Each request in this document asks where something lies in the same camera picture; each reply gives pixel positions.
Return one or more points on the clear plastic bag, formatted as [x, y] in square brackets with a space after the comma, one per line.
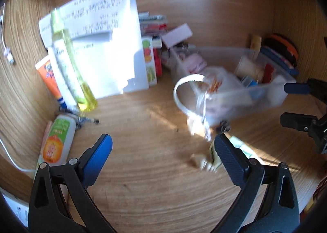
[219, 82]

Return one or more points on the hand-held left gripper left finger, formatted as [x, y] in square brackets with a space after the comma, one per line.
[99, 156]

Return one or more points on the wooden desktop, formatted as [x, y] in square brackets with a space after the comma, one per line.
[153, 187]

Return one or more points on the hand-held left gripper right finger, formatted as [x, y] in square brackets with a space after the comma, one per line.
[230, 158]

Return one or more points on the green and orange lotion bottle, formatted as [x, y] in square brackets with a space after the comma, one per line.
[57, 141]

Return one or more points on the yellow spray bottle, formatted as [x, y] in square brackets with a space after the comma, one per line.
[74, 69]

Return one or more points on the red book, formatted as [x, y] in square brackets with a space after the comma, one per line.
[158, 56]

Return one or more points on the small metal clips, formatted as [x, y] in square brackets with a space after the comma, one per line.
[86, 120]

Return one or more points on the clear plastic jar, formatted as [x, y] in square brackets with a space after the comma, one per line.
[249, 68]

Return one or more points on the black and orange case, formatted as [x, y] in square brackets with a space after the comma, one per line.
[283, 46]

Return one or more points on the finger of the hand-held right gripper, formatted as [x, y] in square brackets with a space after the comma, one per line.
[299, 120]
[296, 88]

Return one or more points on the beige wooden cylinder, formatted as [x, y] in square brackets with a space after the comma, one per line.
[255, 43]

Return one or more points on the orange sunscreen tube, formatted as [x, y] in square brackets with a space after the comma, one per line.
[48, 74]

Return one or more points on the white printed paper sheet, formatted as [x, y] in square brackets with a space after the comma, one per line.
[97, 10]
[120, 64]

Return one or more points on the white tube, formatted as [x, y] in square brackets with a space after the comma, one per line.
[60, 74]

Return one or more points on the clear plastic storage bin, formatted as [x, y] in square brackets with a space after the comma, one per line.
[230, 105]

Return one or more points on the stack of books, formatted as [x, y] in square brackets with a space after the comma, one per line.
[153, 23]

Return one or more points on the beige tag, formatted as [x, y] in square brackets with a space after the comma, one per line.
[201, 162]

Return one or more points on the pale green packet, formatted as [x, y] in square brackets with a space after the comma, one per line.
[242, 148]

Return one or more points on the small white box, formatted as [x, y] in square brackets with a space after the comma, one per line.
[177, 34]

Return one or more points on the pink tube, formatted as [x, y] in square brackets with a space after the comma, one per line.
[43, 146]

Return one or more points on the fruit printed box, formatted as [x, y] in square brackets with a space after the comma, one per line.
[150, 61]

